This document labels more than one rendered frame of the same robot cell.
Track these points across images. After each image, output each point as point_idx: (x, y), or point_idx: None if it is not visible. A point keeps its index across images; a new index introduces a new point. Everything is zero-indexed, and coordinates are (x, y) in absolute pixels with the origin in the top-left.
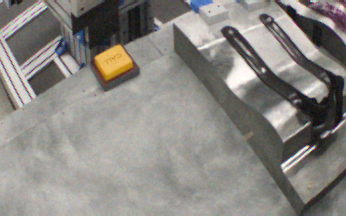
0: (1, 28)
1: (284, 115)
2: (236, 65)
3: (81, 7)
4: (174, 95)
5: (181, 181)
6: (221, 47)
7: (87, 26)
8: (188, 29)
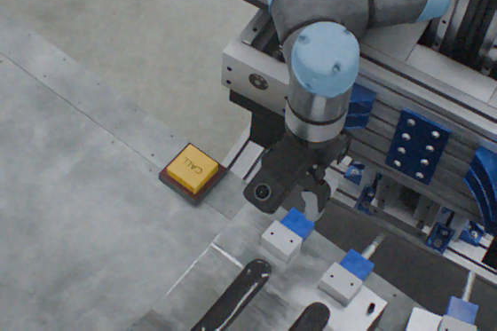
0: None
1: None
2: (204, 292)
3: (227, 78)
4: (177, 250)
5: (64, 294)
6: (226, 267)
7: (252, 112)
8: (240, 223)
